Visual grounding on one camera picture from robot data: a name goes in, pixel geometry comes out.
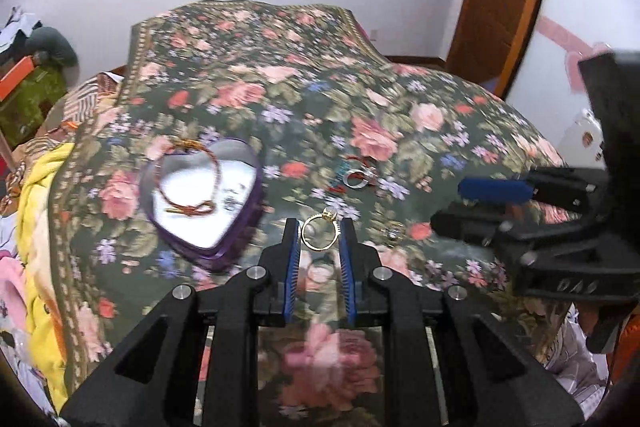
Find yellow blanket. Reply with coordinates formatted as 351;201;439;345
16;141;77;414

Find green floral blanket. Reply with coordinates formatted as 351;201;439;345
50;0;577;427

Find pink and white printed blanket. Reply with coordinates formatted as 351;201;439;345
0;212;63;413

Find brown striped cloth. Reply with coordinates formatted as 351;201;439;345
60;71;128;130

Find silver ring with red thread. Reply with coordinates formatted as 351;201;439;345
327;154;381;196

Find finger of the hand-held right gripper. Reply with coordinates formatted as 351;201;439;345
458;166;612;228
430;203;640;304

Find grey cloth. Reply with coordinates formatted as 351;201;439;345
24;26;79;68

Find white plastic object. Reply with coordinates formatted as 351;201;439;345
556;106;608;168

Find orange box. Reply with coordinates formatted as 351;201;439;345
0;56;37;102

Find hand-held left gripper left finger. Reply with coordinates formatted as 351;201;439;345
60;218;301;427

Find gold ring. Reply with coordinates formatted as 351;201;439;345
300;209;342;252

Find red and gold braided bracelet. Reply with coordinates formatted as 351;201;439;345
151;138;224;219

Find pale printed cloth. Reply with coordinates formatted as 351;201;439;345
542;304;612;410

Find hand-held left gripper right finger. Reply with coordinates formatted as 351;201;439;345
340;218;585;427

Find pink tape strips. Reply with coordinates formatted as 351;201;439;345
536;13;608;94

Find purple heart-shaped jewelry box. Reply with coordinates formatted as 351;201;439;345
139;136;266;274

